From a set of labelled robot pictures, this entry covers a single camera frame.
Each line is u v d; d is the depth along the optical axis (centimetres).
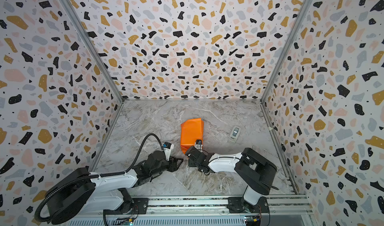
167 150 78
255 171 45
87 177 47
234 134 97
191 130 94
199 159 69
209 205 76
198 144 82
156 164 65
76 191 42
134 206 72
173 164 75
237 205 74
